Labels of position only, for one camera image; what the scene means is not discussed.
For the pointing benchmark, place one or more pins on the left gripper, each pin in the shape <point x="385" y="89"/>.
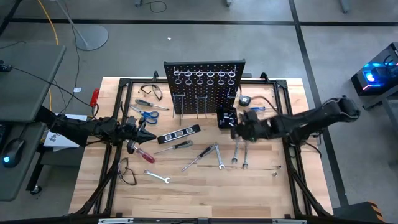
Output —
<point x="130" y="133"/>

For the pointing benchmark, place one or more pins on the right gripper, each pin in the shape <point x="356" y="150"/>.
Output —
<point x="256" y="130"/>

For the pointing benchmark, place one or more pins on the chrome combination wrench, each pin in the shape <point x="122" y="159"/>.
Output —
<point x="245" y="155"/>
<point x="218" y="155"/>
<point x="157" y="176"/>
<point x="235" y="154"/>

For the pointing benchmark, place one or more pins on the black perforated pegboard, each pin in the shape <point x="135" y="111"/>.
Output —
<point x="214" y="93"/>

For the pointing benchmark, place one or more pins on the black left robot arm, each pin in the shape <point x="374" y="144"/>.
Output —
<point x="77" y="129"/>

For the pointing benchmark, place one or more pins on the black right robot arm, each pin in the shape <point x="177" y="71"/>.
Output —
<point x="311" y="119"/>

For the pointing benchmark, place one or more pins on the chrome loop peg hook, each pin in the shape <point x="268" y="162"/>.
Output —
<point x="229" y="93"/>

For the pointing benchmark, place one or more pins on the chrome double-prong peg hook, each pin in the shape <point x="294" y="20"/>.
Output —
<point x="179" y="96"/>
<point x="201" y="97"/>

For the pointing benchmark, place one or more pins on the black plastic parts bin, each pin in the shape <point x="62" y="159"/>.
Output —
<point x="221" y="124"/>

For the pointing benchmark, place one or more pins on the black torpedo spirit level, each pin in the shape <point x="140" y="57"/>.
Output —
<point x="173" y="136"/>

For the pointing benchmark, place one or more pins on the grey black tape measure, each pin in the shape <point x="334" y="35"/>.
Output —
<point x="245" y="100"/>

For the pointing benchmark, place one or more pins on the clear safety glasses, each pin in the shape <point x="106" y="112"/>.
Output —
<point x="157" y="91"/>
<point x="124" y="169"/>

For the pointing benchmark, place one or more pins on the red flat object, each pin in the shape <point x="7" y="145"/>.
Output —
<point x="94" y="98"/>

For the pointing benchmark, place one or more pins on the white paper sheet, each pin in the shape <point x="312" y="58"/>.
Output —
<point x="56" y="140"/>

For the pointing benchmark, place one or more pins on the grey floor stand base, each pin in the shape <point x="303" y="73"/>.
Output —
<point x="93" y="37"/>

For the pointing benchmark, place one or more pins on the grey desk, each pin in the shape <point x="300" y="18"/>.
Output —
<point x="25" y="87"/>
<point x="18" y="180"/>

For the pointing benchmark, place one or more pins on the black computer mouse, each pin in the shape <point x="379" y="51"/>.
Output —
<point x="14" y="151"/>

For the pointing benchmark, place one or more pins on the black box hazard stripes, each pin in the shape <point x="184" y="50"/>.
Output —
<point x="351" y="213"/>

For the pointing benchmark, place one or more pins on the computer case with lights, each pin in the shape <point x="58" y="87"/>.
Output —
<point x="379" y="81"/>

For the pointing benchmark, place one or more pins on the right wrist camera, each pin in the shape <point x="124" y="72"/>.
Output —
<point x="250" y="115"/>

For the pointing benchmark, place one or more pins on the black aluminium table frame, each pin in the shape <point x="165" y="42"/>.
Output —
<point x="146" y="81"/>

